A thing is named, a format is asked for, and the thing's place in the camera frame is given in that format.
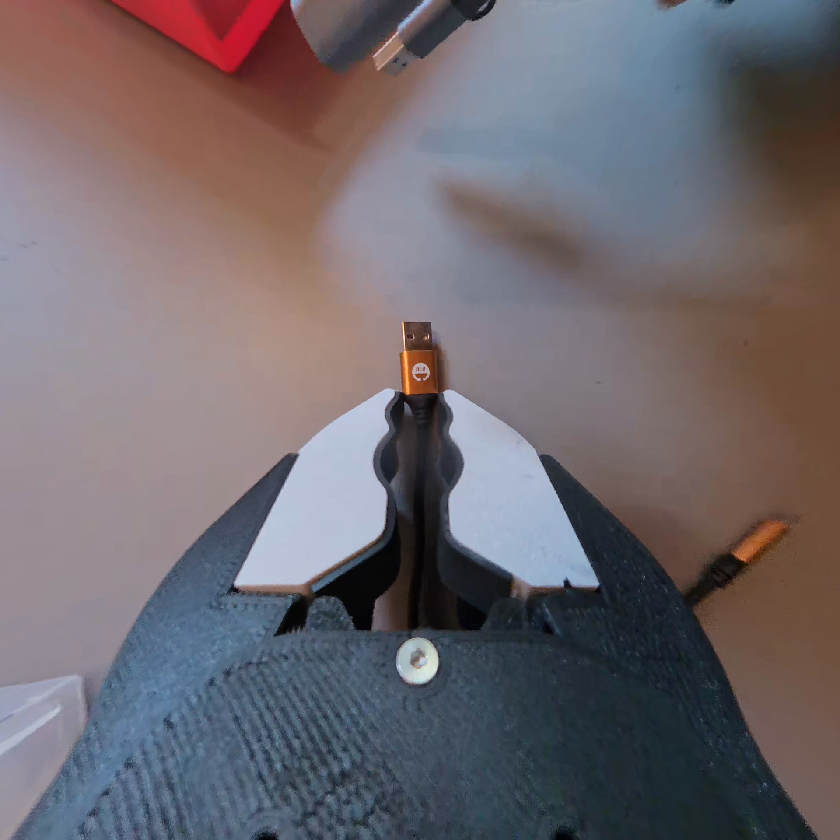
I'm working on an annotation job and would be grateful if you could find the black braided multi-head cable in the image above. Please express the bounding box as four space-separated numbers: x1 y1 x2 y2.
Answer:
397 320 791 632

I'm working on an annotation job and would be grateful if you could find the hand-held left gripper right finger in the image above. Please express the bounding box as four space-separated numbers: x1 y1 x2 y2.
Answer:
438 388 599 624

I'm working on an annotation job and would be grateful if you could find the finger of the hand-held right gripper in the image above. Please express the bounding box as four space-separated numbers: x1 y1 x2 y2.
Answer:
289 0 421 72

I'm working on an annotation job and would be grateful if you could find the red plastic bin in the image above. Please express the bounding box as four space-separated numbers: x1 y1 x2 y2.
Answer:
108 0 284 73

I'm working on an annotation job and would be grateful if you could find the clear plastic storage box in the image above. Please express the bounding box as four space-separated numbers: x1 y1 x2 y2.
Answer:
0 675 89 818

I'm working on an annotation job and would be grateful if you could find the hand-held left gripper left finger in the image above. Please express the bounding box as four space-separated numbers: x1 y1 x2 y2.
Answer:
234 388 403 631

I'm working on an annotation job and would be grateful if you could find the grey usb plug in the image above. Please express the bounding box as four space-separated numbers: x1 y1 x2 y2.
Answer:
373 0 496 76

